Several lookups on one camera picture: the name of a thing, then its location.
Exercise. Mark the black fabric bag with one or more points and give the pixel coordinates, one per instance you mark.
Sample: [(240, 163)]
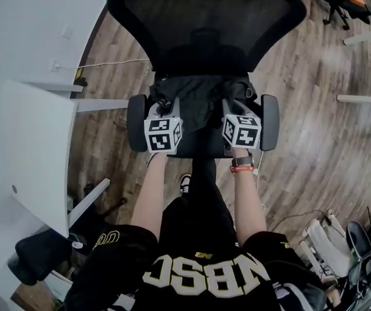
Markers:
[(201, 99)]

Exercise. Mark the white desk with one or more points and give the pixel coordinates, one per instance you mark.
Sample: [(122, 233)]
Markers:
[(26, 147)]

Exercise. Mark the dark grey oval tray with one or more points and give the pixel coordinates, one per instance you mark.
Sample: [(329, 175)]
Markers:
[(360, 240)]

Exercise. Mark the white wall plate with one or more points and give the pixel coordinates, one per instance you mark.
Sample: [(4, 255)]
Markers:
[(67, 32)]

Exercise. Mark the white desk leg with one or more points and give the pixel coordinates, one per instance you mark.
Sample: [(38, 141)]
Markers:
[(88, 201), (101, 105)]

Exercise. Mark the black wrist watch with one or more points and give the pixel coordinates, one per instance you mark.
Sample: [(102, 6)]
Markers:
[(242, 161)]

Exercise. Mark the person's left forearm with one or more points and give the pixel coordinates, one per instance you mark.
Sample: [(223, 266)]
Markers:
[(148, 193)]

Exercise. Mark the yellow and black object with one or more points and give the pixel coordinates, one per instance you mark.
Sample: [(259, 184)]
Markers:
[(80, 76)]

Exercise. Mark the black padded chair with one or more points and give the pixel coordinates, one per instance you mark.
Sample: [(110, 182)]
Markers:
[(39, 258)]

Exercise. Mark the white folded frame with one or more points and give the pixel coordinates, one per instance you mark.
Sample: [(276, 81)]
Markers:
[(328, 245)]

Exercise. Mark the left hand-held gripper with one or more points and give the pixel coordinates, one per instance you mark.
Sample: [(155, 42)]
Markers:
[(162, 134)]

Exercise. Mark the person's right forearm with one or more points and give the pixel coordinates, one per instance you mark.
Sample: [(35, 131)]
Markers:
[(248, 202)]

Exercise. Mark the black and white shoe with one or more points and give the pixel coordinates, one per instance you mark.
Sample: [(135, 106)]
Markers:
[(185, 185)]

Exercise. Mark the person's black trouser leg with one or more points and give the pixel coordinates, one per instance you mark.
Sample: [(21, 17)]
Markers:
[(204, 177)]

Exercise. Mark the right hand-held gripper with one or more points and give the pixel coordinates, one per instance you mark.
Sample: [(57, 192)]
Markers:
[(241, 130)]

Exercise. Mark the white desk foot bar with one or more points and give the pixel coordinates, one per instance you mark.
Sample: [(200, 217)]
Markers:
[(362, 99), (364, 37)]

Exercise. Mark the black lettered jersey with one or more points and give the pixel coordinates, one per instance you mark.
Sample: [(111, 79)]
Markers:
[(201, 264)]

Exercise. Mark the black mesh office chair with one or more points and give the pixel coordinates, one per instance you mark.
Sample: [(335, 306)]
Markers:
[(205, 21)]

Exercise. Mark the red wristband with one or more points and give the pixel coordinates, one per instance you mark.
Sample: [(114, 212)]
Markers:
[(242, 169)]

